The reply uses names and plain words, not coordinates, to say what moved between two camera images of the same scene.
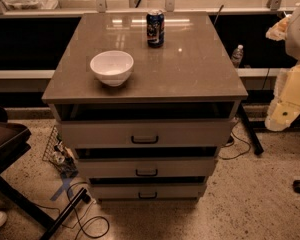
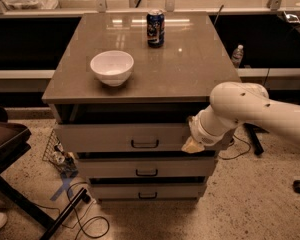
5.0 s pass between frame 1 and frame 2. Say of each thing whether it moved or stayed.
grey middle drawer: stayed
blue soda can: stayed
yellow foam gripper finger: moved
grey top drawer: moved
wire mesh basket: stayed
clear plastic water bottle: stayed
